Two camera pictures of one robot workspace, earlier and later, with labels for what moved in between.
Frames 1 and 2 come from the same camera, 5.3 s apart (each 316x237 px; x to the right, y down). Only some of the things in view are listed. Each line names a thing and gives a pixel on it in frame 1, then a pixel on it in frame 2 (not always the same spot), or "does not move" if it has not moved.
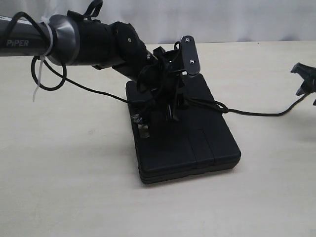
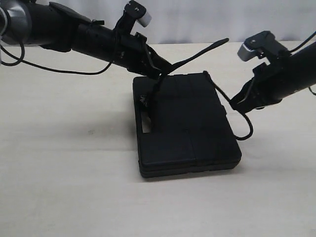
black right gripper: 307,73 -> 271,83
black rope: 220,106 -> 154,107
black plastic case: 202,139 does not move
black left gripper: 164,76 -> 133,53
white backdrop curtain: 163,23 does not move
